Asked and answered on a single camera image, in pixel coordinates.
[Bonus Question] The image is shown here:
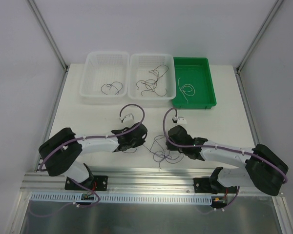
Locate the left aluminium frame post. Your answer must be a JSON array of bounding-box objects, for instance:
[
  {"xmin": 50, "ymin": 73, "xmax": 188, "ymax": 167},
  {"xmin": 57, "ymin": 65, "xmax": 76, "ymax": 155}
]
[{"xmin": 26, "ymin": 0, "xmax": 68, "ymax": 72}]

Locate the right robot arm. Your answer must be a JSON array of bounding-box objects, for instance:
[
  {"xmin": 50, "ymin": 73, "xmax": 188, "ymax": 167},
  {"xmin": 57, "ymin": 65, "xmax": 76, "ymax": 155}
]
[{"xmin": 166, "ymin": 125, "xmax": 289, "ymax": 196}]

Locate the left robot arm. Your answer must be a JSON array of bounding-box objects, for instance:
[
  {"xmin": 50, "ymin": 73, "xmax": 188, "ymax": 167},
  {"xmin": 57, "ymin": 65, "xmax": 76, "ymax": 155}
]
[{"xmin": 38, "ymin": 123, "xmax": 147, "ymax": 191}]

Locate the white slotted cable duct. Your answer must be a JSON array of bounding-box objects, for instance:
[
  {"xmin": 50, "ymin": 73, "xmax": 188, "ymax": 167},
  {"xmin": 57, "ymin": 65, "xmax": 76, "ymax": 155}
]
[{"xmin": 31, "ymin": 192, "xmax": 212, "ymax": 206}]

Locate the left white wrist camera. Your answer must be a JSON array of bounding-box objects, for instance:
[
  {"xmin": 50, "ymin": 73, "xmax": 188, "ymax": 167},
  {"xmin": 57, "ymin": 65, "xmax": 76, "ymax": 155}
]
[{"xmin": 119, "ymin": 114, "xmax": 134, "ymax": 123}]

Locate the white wire in green tray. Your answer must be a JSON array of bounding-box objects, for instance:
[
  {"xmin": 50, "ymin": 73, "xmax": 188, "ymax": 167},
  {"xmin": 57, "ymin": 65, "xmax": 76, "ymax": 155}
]
[{"xmin": 178, "ymin": 78, "xmax": 196, "ymax": 103}]

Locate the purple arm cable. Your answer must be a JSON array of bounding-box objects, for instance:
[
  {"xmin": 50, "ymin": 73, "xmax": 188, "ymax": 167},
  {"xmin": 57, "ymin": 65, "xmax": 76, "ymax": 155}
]
[
  {"xmin": 162, "ymin": 108, "xmax": 289, "ymax": 183},
  {"xmin": 39, "ymin": 104, "xmax": 147, "ymax": 171}
]

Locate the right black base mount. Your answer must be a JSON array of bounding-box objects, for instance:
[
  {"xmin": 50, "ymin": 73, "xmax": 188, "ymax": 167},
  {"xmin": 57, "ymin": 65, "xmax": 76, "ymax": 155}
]
[{"xmin": 193, "ymin": 177, "xmax": 214, "ymax": 194}]

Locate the green plastic tray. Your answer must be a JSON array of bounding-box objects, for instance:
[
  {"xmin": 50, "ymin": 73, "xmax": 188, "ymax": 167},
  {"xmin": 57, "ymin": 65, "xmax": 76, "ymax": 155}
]
[{"xmin": 172, "ymin": 57, "xmax": 217, "ymax": 110}]

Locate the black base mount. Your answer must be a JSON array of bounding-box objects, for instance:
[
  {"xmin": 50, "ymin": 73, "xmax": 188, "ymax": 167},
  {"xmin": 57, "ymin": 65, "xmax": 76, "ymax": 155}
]
[
  {"xmin": 193, "ymin": 177, "xmax": 214, "ymax": 194},
  {"xmin": 64, "ymin": 175, "xmax": 108, "ymax": 191}
]

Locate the middle white mesh basket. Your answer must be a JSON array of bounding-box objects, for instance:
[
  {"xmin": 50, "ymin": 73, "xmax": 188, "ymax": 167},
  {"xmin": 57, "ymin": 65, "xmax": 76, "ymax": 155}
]
[{"xmin": 127, "ymin": 53, "xmax": 176, "ymax": 107}]

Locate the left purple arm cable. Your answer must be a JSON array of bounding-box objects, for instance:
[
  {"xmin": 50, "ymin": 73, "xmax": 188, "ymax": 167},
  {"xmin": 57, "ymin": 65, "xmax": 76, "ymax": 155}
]
[{"xmin": 39, "ymin": 104, "xmax": 147, "ymax": 171}]

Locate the wire bundle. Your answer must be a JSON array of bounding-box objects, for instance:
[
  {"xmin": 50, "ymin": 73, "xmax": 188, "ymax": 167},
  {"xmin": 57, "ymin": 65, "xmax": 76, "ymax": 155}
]
[{"xmin": 144, "ymin": 134, "xmax": 185, "ymax": 171}]

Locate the aluminium frame post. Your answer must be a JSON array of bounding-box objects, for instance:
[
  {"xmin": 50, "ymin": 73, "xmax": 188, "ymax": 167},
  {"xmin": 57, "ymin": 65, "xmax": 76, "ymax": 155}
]
[
  {"xmin": 26, "ymin": 0, "xmax": 68, "ymax": 72},
  {"xmin": 236, "ymin": 0, "xmax": 285, "ymax": 74}
]

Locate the white mesh basket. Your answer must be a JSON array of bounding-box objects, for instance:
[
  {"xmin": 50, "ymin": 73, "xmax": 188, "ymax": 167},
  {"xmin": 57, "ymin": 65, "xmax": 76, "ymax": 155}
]
[
  {"xmin": 127, "ymin": 53, "xmax": 176, "ymax": 107},
  {"xmin": 79, "ymin": 52, "xmax": 129, "ymax": 105}
]

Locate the right aluminium frame post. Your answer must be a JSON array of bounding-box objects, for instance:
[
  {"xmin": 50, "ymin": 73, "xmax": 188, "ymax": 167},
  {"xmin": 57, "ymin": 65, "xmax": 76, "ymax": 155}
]
[{"xmin": 236, "ymin": 0, "xmax": 285, "ymax": 74}]

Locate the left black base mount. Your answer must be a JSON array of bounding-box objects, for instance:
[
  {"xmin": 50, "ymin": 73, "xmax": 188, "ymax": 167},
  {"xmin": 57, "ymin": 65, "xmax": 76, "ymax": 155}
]
[{"xmin": 64, "ymin": 175, "xmax": 108, "ymax": 191}]

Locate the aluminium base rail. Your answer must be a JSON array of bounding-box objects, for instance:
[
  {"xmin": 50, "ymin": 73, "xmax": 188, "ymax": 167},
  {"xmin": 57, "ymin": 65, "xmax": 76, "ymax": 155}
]
[{"xmin": 19, "ymin": 166, "xmax": 284, "ymax": 195}]

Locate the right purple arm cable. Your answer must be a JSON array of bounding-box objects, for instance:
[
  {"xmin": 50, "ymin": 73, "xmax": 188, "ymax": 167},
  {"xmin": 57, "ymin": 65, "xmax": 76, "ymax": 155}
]
[{"xmin": 162, "ymin": 108, "xmax": 289, "ymax": 183}]

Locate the left white mesh basket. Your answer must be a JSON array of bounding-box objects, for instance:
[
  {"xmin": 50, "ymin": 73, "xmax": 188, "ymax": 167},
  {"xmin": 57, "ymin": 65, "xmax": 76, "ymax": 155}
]
[{"xmin": 79, "ymin": 52, "xmax": 129, "ymax": 105}]

